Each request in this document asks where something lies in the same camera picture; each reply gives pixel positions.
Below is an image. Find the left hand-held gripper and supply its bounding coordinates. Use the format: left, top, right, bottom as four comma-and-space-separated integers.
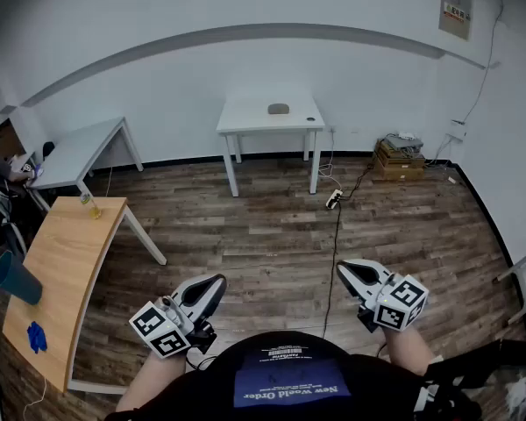
129, 273, 227, 360

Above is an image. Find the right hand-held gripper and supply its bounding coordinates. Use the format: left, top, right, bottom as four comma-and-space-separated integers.
336, 259, 430, 333

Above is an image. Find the person's left forearm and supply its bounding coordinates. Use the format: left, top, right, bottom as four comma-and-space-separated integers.
115, 349, 188, 413

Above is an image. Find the person's right forearm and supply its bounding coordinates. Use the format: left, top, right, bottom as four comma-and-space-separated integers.
383, 325, 435, 376

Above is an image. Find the person's black printed shirt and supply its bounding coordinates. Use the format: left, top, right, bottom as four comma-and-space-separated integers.
104, 330, 448, 421

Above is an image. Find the flat cardboard box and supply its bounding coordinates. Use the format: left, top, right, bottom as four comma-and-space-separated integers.
375, 139, 426, 169

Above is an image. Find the wooden table with white legs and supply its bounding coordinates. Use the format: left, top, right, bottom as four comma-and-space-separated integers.
2, 196, 167, 396

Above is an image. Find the bottle with yellow drink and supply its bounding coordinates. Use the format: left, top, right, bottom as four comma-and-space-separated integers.
79, 190, 103, 220

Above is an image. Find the grey electronic device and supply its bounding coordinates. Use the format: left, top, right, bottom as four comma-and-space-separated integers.
384, 132, 424, 149

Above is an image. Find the blue glove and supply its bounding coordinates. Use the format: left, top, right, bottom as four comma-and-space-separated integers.
26, 320, 48, 354

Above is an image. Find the teal plastic cup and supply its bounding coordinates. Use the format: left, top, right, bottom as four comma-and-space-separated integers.
0, 250, 44, 306

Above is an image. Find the long white table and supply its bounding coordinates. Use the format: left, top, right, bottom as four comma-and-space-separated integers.
25, 116, 145, 212

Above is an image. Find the small white table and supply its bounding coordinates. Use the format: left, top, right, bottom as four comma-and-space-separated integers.
216, 89, 326, 197

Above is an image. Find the brown wooden door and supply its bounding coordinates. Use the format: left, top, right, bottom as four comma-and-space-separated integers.
0, 118, 27, 160

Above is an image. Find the long black floor cable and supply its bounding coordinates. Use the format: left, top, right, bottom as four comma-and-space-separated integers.
322, 199, 342, 339

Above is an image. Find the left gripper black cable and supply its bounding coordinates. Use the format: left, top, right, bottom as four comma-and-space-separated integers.
184, 352, 218, 372

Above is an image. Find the short black floor cable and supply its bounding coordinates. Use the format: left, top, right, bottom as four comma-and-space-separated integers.
339, 160, 378, 201

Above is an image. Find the white power cable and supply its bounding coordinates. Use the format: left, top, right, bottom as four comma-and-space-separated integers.
317, 129, 347, 192

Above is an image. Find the black harness strap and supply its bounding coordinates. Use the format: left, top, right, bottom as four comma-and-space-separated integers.
414, 338, 526, 421

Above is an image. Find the white wall junction box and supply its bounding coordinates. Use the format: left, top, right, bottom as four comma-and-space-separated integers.
445, 119, 468, 144

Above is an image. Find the black chair with white frame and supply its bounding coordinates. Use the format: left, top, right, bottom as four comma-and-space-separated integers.
0, 181, 27, 258

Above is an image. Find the thin wall cable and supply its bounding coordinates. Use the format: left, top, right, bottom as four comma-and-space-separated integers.
462, 0, 506, 125

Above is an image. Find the grey wall trunking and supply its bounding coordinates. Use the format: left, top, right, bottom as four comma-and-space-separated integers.
20, 23, 487, 108

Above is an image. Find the grey wall electrical panel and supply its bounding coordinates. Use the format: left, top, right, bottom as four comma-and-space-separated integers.
437, 0, 473, 42

